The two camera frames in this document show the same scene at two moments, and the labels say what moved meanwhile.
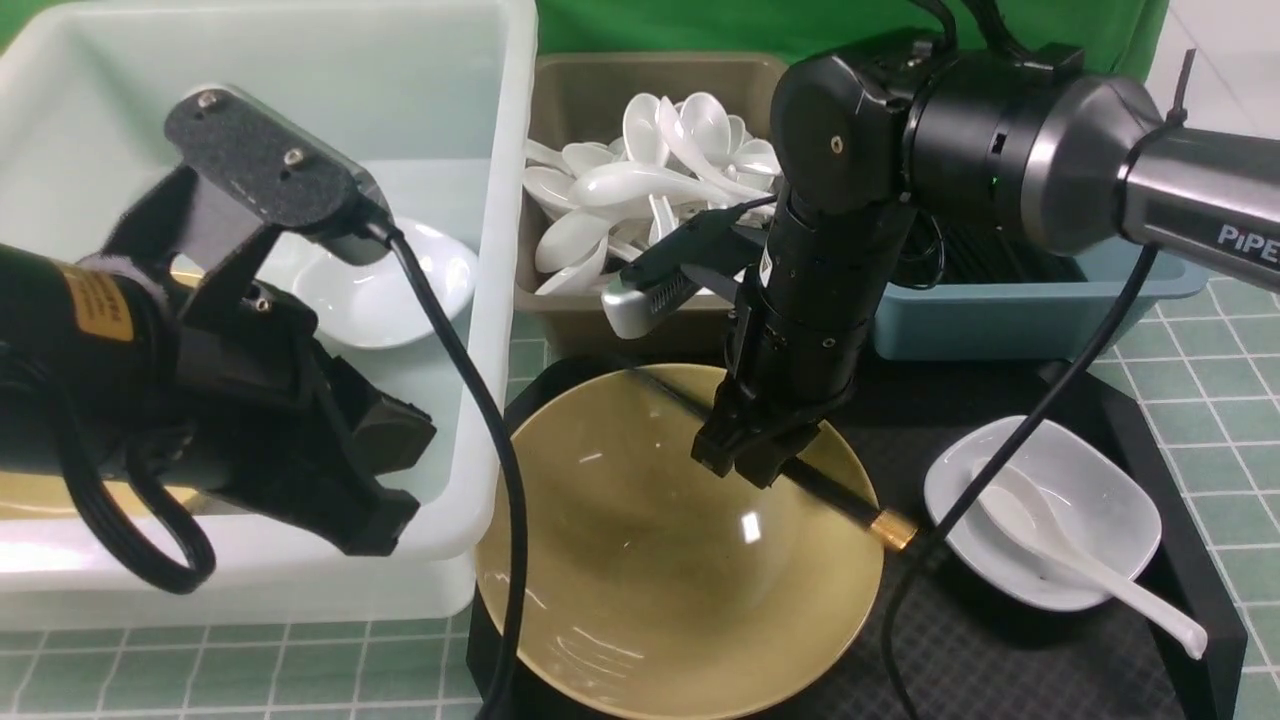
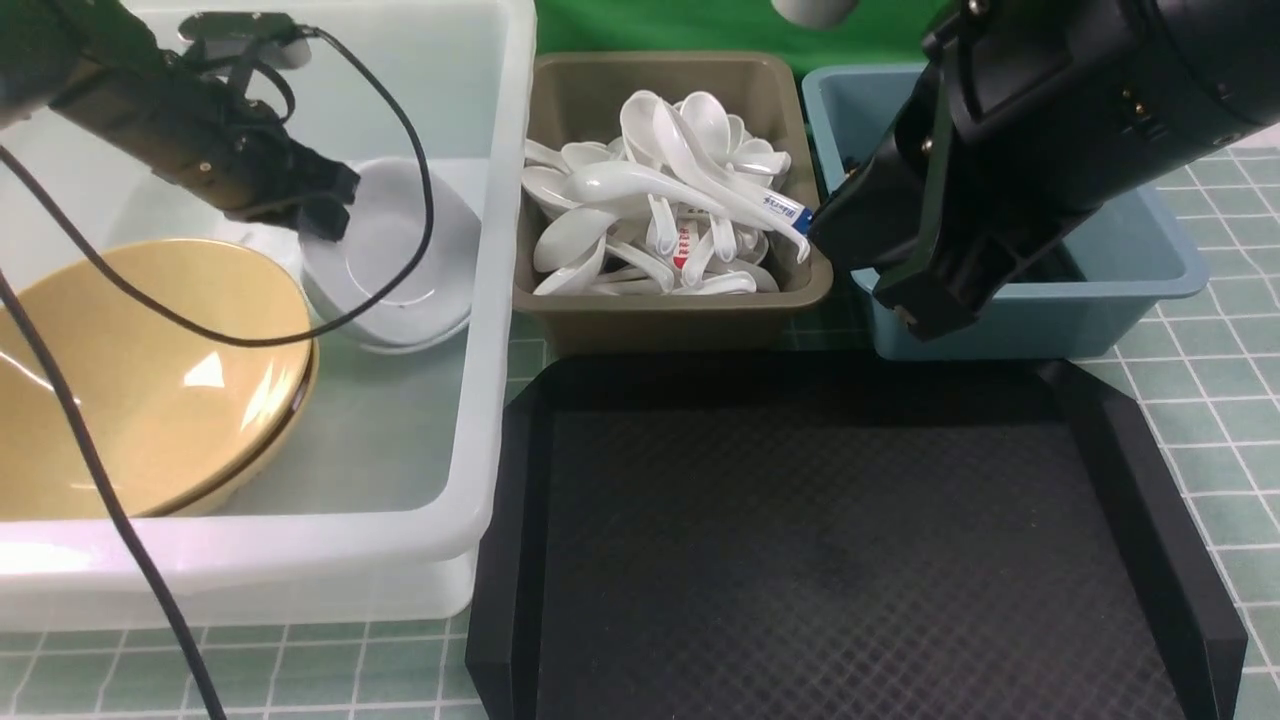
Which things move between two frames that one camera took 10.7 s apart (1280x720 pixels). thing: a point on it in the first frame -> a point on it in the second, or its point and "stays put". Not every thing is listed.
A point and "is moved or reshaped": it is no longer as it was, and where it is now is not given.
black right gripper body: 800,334 -> 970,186
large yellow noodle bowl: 662,590 is moved or reshaped
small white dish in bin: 377,306 stays put
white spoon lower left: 570,239 stays put
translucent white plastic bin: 439,102 stays put
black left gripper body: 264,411 -> 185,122
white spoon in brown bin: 636,184 stays put
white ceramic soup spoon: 1023,514 -> 678,150
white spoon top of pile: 707,121 stays put
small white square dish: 1104,503 -> 387,226
